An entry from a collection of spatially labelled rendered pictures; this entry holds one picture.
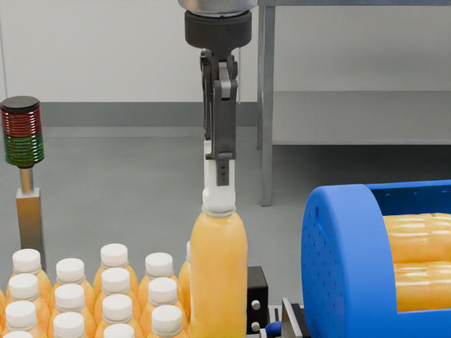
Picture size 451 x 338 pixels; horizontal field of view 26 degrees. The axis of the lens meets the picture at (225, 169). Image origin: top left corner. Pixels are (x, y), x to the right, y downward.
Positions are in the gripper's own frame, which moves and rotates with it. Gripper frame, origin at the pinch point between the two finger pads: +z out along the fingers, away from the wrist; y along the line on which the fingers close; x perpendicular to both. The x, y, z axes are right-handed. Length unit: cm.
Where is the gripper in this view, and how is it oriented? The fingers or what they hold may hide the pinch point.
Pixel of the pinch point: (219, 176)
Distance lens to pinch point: 116.3
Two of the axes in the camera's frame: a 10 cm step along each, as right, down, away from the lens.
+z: 0.0, 9.2, 4.0
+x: -9.9, 0.5, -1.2
